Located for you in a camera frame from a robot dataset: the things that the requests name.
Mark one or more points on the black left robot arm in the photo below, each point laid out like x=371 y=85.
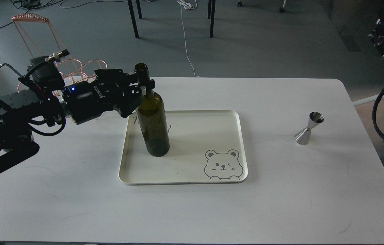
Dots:
x=48 y=102

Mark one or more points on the dark green wine bottle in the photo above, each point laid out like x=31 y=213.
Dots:
x=151 y=116

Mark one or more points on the cream bear print tray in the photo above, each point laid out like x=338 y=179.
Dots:
x=206 y=146

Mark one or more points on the copper wire bottle rack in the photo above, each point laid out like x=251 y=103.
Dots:
x=41 y=38

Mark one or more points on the silver metal jigger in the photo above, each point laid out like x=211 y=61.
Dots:
x=303 y=137

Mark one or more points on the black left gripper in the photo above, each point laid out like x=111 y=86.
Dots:
x=112 y=90

